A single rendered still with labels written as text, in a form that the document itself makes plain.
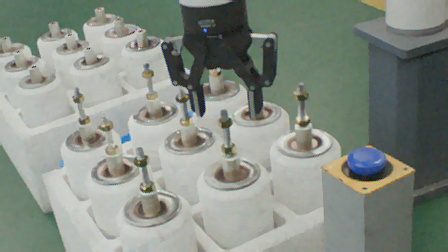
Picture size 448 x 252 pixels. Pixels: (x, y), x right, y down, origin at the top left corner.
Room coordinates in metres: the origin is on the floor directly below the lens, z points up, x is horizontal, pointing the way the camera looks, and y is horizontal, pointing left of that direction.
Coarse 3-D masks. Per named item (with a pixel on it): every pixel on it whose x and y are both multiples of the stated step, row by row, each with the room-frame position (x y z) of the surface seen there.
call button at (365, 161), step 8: (352, 152) 0.57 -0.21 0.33; (360, 152) 0.56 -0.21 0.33; (368, 152) 0.56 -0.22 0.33; (376, 152) 0.56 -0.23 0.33; (352, 160) 0.55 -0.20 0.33; (360, 160) 0.55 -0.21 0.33; (368, 160) 0.55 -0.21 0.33; (376, 160) 0.54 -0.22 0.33; (384, 160) 0.54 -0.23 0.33; (352, 168) 0.55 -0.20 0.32; (360, 168) 0.54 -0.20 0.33; (368, 168) 0.54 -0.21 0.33; (376, 168) 0.54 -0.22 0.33
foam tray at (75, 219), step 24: (48, 192) 0.90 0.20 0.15; (72, 192) 0.84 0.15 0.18; (72, 216) 0.78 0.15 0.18; (192, 216) 0.72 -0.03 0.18; (288, 216) 0.67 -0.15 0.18; (312, 216) 0.66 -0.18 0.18; (72, 240) 0.81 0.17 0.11; (96, 240) 0.70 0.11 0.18; (120, 240) 0.69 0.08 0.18; (264, 240) 0.63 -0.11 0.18; (288, 240) 0.63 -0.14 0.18; (312, 240) 0.64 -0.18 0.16
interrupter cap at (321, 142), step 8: (280, 136) 0.76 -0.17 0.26; (288, 136) 0.76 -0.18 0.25; (312, 136) 0.74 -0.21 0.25; (320, 136) 0.74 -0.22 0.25; (328, 136) 0.73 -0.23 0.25; (280, 144) 0.74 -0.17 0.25; (288, 144) 0.74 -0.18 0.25; (312, 144) 0.73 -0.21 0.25; (320, 144) 0.72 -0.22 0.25; (328, 144) 0.71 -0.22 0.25; (280, 152) 0.72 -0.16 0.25; (288, 152) 0.71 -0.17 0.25; (296, 152) 0.71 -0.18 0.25; (304, 152) 0.71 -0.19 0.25; (312, 152) 0.70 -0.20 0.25; (320, 152) 0.70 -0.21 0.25
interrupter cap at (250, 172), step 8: (240, 160) 0.72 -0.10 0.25; (248, 160) 0.71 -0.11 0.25; (208, 168) 0.71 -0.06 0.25; (216, 168) 0.71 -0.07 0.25; (240, 168) 0.70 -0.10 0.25; (248, 168) 0.69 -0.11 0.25; (256, 168) 0.69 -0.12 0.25; (208, 176) 0.69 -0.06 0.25; (216, 176) 0.69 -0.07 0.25; (240, 176) 0.68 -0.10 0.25; (248, 176) 0.67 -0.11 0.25; (256, 176) 0.67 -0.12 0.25; (208, 184) 0.68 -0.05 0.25; (216, 184) 0.67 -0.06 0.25; (224, 184) 0.67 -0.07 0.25; (232, 184) 0.66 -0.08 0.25; (240, 184) 0.66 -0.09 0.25; (248, 184) 0.66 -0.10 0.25
